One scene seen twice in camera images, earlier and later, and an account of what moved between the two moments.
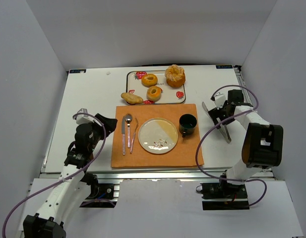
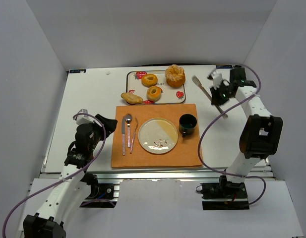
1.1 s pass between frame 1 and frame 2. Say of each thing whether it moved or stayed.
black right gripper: moved
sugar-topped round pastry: stayed
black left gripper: stayed
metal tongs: moved
